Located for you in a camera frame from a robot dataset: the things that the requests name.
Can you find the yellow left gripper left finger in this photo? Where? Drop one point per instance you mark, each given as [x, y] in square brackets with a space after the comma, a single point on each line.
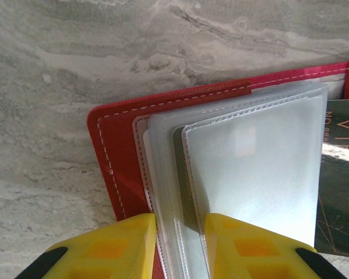
[104, 253]

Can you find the olive gold card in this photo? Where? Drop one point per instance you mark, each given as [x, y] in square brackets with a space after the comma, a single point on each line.
[181, 174]

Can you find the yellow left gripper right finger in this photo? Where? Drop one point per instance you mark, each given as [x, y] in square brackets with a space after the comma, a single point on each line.
[256, 255]

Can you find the red leather card holder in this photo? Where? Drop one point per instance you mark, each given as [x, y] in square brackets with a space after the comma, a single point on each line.
[119, 130]

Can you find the dark VIP card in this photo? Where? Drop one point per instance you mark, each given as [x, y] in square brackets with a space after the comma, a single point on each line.
[340, 189]

